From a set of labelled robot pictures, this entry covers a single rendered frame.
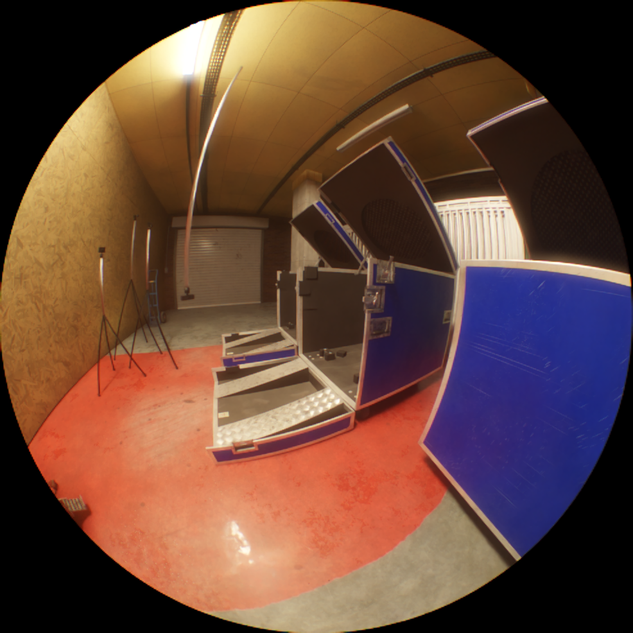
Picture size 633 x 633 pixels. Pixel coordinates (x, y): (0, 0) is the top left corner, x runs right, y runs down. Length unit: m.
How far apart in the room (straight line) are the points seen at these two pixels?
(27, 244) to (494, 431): 2.88
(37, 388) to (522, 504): 2.73
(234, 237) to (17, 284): 6.10
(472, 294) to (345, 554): 1.00
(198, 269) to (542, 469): 6.93
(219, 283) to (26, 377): 5.89
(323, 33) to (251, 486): 3.26
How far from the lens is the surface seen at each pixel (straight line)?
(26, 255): 2.25
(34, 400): 2.20
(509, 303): 0.61
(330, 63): 2.62
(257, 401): 1.39
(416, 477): 1.07
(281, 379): 1.48
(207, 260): 6.55
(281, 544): 0.87
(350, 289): 1.85
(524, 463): 0.70
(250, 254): 6.66
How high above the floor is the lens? 0.86
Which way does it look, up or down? 11 degrees down
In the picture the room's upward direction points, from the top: 1 degrees clockwise
